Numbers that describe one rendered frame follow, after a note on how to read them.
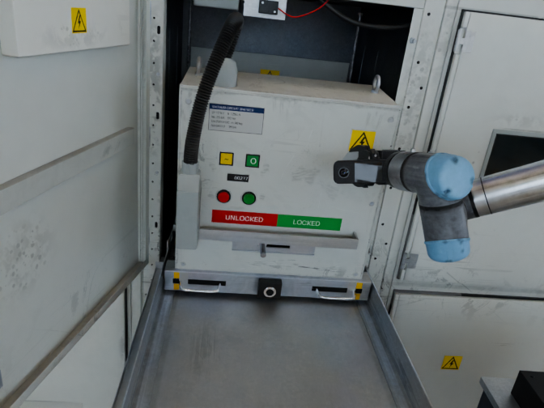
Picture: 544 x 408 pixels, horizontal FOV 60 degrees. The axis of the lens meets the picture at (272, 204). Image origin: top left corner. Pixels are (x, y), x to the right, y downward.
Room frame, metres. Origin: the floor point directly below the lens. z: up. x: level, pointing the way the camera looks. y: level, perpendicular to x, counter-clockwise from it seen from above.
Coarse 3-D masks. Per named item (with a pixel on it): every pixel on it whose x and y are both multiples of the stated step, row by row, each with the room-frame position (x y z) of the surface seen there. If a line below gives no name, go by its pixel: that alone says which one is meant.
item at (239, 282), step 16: (192, 272) 1.03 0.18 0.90; (208, 272) 1.04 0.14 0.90; (224, 272) 1.04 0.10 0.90; (240, 272) 1.05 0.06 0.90; (192, 288) 1.03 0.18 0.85; (208, 288) 1.04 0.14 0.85; (224, 288) 1.04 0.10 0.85; (240, 288) 1.04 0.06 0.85; (256, 288) 1.05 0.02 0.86; (288, 288) 1.06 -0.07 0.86; (304, 288) 1.06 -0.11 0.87; (320, 288) 1.07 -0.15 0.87; (336, 288) 1.07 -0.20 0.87; (368, 288) 1.08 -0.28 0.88
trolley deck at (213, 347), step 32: (192, 320) 0.93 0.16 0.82; (224, 320) 0.95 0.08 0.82; (256, 320) 0.96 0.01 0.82; (288, 320) 0.97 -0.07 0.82; (320, 320) 0.99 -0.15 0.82; (352, 320) 1.01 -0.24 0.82; (192, 352) 0.82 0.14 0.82; (224, 352) 0.83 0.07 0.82; (256, 352) 0.84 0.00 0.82; (288, 352) 0.86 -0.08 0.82; (320, 352) 0.87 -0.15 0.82; (352, 352) 0.88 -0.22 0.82; (160, 384) 0.72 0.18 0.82; (192, 384) 0.73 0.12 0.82; (224, 384) 0.74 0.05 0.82; (256, 384) 0.75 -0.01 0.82; (288, 384) 0.76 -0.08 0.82; (320, 384) 0.77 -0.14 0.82; (352, 384) 0.78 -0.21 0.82; (384, 384) 0.79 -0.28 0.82
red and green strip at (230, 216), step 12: (216, 216) 1.04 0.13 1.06; (228, 216) 1.04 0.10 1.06; (240, 216) 1.04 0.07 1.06; (252, 216) 1.04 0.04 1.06; (264, 216) 1.05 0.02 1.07; (276, 216) 1.05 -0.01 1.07; (288, 216) 1.05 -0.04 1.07; (300, 216) 1.06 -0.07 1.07; (312, 228) 1.06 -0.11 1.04; (324, 228) 1.07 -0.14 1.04; (336, 228) 1.07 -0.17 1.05
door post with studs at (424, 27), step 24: (432, 0) 1.21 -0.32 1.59; (432, 24) 1.21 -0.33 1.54; (408, 48) 1.21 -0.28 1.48; (432, 48) 1.21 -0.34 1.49; (408, 72) 1.21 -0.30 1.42; (408, 96) 1.21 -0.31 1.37; (408, 120) 1.21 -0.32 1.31; (408, 144) 1.21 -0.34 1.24; (384, 192) 1.21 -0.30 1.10; (384, 216) 1.21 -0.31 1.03; (384, 240) 1.21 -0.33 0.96; (384, 264) 1.21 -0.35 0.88
